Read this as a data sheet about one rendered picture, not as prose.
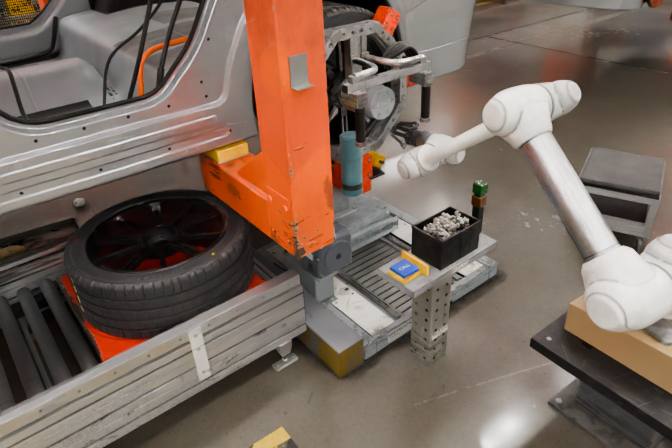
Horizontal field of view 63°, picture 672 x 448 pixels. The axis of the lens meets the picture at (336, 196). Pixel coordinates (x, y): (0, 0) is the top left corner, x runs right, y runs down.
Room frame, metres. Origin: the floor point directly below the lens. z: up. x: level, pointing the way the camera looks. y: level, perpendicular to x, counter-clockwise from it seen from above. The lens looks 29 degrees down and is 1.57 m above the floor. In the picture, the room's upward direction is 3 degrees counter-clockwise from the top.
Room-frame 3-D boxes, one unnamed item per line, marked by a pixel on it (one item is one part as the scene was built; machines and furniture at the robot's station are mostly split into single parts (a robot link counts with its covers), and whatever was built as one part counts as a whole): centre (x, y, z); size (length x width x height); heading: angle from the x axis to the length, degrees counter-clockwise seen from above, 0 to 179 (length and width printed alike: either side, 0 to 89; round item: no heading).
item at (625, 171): (2.33, -1.40, 0.17); 0.43 x 0.36 x 0.34; 148
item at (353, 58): (1.97, -0.09, 1.03); 0.19 x 0.18 x 0.11; 37
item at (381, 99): (2.07, -0.14, 0.85); 0.21 x 0.14 x 0.14; 37
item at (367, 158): (2.16, -0.07, 0.48); 0.16 x 0.12 x 0.17; 37
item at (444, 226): (1.56, -0.37, 0.51); 0.20 x 0.14 x 0.13; 127
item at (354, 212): (2.26, 0.01, 0.32); 0.40 x 0.30 x 0.28; 127
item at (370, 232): (2.27, 0.01, 0.13); 0.50 x 0.36 x 0.10; 127
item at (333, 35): (2.13, -0.10, 0.85); 0.54 x 0.07 x 0.54; 127
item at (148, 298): (1.71, 0.66, 0.39); 0.66 x 0.66 x 0.24
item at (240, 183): (1.84, 0.32, 0.69); 0.52 x 0.17 x 0.35; 37
